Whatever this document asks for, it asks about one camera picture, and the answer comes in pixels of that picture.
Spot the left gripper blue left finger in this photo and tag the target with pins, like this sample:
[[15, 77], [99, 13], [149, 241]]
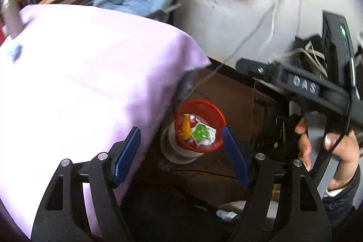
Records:
[[123, 154]]

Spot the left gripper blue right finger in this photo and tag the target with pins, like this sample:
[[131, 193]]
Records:
[[240, 156]]

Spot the green tea carton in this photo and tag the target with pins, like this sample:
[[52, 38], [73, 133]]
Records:
[[203, 135]]

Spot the red plastic trash basket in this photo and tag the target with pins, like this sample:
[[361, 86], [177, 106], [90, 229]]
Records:
[[200, 112]]

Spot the person right hand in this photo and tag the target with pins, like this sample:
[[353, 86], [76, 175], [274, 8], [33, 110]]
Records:
[[347, 151]]

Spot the purple printed tablecloth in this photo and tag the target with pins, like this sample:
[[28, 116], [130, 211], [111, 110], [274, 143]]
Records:
[[76, 80]]

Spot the steel thermos bottle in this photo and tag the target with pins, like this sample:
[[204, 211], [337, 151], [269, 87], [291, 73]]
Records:
[[11, 15]]

